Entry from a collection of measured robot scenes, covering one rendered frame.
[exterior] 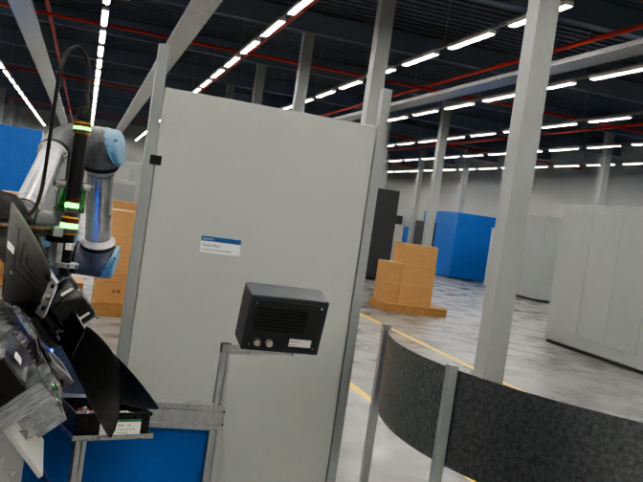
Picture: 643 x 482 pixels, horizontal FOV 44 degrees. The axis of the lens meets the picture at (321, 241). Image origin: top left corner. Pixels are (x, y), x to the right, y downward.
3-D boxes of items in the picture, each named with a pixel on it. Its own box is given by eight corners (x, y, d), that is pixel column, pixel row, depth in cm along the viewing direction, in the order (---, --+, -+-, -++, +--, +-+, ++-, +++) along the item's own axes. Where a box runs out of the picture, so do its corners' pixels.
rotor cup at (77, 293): (26, 314, 184) (76, 282, 187) (16, 290, 196) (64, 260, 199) (60, 359, 191) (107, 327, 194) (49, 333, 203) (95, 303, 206)
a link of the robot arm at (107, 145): (78, 263, 284) (82, 118, 259) (121, 269, 285) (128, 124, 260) (69, 280, 274) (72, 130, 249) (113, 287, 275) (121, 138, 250)
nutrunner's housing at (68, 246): (60, 277, 201) (84, 95, 199) (51, 274, 203) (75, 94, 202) (73, 277, 204) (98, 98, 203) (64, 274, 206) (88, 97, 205)
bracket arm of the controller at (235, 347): (221, 353, 254) (222, 343, 254) (219, 351, 256) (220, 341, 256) (293, 359, 261) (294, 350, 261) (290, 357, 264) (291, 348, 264)
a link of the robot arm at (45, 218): (40, 242, 232) (45, 204, 232) (79, 248, 233) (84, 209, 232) (32, 243, 224) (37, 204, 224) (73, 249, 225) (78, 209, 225)
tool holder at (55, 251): (53, 268, 197) (58, 228, 197) (36, 263, 201) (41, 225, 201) (83, 269, 204) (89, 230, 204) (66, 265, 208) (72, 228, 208)
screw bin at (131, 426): (73, 439, 216) (76, 413, 216) (55, 421, 230) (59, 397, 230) (149, 436, 228) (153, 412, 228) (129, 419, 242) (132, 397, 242)
